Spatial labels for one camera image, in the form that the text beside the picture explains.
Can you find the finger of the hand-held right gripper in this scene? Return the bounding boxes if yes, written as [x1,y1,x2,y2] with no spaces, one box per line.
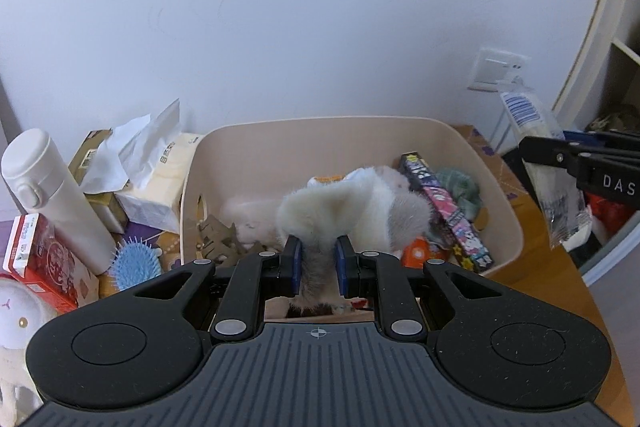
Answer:
[518,135,640,172]
[562,130,640,152]

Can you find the orange toy figure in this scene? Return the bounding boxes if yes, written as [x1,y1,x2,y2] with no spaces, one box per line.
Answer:
[402,237,448,270]

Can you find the black printed fabric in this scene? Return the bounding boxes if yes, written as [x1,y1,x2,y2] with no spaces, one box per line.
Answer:
[565,212,606,269]

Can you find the grey green scrunchie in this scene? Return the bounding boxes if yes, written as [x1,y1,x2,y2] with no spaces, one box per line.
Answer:
[435,167,483,220]

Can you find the grey white plush toy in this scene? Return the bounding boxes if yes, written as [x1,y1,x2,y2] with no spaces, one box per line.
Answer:
[277,164,436,315]

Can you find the red white carton box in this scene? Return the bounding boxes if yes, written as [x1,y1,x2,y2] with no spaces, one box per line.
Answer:
[2,213,101,314]

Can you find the white shelf cabinet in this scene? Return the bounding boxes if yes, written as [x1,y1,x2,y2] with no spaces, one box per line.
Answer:
[552,0,640,288]

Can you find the white wall socket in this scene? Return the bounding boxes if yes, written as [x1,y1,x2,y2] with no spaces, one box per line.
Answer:
[467,47,530,92]

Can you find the red cloth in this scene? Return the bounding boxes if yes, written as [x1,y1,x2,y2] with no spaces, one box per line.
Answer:
[587,194,633,233]

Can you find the white tissue pack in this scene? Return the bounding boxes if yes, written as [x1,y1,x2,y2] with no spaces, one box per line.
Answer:
[80,98,206,233]

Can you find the white thermos bottle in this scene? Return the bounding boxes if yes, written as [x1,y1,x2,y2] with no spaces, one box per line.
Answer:
[1,129,117,275]

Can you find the clear plastic bag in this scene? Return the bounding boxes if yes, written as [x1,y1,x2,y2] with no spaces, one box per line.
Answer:
[500,89,593,250]

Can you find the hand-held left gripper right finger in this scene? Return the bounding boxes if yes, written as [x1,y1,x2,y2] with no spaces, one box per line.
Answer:
[334,234,519,343]

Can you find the blue hairbrush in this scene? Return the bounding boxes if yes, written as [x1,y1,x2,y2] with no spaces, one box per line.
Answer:
[107,234,163,293]

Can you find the brown wooden puzzle piece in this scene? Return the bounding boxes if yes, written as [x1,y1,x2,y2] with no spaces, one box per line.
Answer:
[192,213,281,265]

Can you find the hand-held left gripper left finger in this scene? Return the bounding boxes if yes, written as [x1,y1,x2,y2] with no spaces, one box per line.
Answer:
[119,234,303,343]

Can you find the camouflage cloth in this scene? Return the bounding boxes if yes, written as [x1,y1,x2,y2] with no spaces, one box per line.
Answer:
[585,104,640,135]

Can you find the beige plastic storage basket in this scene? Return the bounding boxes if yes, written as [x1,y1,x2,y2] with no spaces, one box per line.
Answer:
[179,116,525,323]

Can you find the white plush doll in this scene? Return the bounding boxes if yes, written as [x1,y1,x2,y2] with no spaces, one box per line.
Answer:
[0,274,61,408]

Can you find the gold cardboard box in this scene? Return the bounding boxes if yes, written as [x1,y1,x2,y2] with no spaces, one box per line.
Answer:
[67,129,131,235]

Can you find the colourful patterned long box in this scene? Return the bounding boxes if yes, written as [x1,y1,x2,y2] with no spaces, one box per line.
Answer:
[398,152,496,270]

